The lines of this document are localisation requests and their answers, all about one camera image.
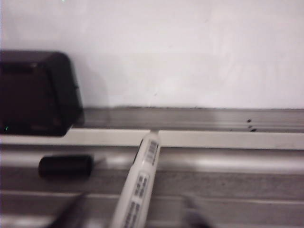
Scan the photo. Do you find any black whiteboard eraser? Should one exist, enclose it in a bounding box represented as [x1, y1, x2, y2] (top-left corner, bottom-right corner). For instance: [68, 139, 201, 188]
[0, 49, 86, 138]

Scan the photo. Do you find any white whiteboard marker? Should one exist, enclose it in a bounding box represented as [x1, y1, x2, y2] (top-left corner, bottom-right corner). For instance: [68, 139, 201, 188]
[110, 130, 162, 228]

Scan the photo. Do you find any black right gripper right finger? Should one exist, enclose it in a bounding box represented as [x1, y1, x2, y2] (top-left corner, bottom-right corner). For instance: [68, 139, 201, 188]
[184, 194, 216, 228]

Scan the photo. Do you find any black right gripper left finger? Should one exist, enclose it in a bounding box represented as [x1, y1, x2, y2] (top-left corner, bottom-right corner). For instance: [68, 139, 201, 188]
[53, 192, 89, 228]

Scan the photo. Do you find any white whiteboard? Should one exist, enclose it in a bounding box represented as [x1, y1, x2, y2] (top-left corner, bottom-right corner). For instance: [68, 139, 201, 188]
[0, 0, 304, 111]

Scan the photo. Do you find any black marker cap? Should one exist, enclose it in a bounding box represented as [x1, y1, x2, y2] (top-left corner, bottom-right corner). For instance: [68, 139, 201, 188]
[38, 154, 93, 180]

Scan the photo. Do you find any aluminium whiteboard tray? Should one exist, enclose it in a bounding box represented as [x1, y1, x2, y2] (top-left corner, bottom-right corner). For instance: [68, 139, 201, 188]
[0, 105, 304, 228]

